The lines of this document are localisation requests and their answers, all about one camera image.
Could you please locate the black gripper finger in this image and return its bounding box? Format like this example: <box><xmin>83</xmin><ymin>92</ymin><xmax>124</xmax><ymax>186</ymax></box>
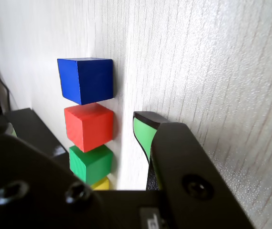
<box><xmin>0</xmin><ymin>123</ymin><xmax>104</xmax><ymax>229</ymax></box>
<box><xmin>132</xmin><ymin>111</ymin><xmax>255</xmax><ymax>229</ymax></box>

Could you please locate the green wooden cube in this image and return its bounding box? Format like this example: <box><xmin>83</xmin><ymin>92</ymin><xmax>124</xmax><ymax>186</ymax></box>
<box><xmin>69</xmin><ymin>144</ymin><xmax>114</xmax><ymax>184</ymax></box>

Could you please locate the yellow wooden cube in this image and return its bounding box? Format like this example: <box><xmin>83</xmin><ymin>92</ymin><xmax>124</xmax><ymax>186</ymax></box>
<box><xmin>89</xmin><ymin>176</ymin><xmax>110</xmax><ymax>191</ymax></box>

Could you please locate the red wooden cube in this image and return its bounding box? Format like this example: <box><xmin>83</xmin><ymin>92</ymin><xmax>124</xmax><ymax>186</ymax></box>
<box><xmin>63</xmin><ymin>102</ymin><xmax>114</xmax><ymax>153</ymax></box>

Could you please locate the blue wooden cube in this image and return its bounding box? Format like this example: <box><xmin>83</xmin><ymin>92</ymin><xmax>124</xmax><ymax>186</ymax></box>
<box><xmin>57</xmin><ymin>57</ymin><xmax>114</xmax><ymax>105</ymax></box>

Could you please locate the black cardboard box tray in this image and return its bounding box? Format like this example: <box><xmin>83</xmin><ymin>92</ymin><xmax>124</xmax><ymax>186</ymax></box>
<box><xmin>0</xmin><ymin>108</ymin><xmax>70</xmax><ymax>167</ymax></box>

